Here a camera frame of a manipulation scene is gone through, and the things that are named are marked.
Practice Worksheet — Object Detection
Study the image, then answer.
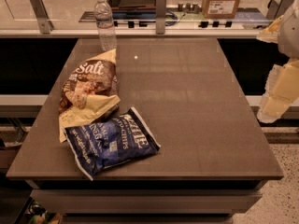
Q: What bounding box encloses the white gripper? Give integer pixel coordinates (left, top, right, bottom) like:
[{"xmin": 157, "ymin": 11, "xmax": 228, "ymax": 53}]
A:
[{"xmin": 256, "ymin": 0, "xmax": 299, "ymax": 123}]

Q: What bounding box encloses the blue kettle chip bag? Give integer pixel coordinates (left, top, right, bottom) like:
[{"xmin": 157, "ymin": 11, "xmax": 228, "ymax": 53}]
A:
[{"xmin": 64, "ymin": 107, "xmax": 161, "ymax": 180}]

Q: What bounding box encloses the clear plastic water bottle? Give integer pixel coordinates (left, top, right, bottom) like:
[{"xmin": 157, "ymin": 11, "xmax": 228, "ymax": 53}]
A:
[{"xmin": 93, "ymin": 0, "xmax": 117, "ymax": 51}]

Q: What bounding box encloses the brown cream salt chip bag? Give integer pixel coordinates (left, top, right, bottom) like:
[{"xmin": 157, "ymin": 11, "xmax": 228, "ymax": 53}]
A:
[{"xmin": 59, "ymin": 49, "xmax": 121, "ymax": 143}]

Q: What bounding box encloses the brown cardboard box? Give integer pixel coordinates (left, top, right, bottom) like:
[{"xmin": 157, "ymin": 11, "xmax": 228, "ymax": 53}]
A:
[{"xmin": 202, "ymin": 0, "xmax": 240, "ymax": 19}]

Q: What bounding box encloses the right metal railing bracket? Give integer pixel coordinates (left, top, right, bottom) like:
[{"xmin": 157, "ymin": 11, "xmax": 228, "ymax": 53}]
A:
[{"xmin": 266, "ymin": 0, "xmax": 294, "ymax": 21}]

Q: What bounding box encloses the metal railing bracket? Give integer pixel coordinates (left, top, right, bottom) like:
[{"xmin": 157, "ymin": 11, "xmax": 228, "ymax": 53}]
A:
[
  {"xmin": 266, "ymin": 0, "xmax": 294, "ymax": 21},
  {"xmin": 29, "ymin": 0, "xmax": 53, "ymax": 34},
  {"xmin": 156, "ymin": 0, "xmax": 166, "ymax": 35}
]

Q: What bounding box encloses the middle metal railing bracket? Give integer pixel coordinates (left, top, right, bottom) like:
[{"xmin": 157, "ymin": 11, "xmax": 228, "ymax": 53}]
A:
[{"xmin": 156, "ymin": 0, "xmax": 166, "ymax": 35}]

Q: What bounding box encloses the left metal railing bracket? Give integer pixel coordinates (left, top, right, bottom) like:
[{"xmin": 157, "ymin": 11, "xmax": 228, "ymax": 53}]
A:
[{"xmin": 29, "ymin": 0, "xmax": 53, "ymax": 34}]

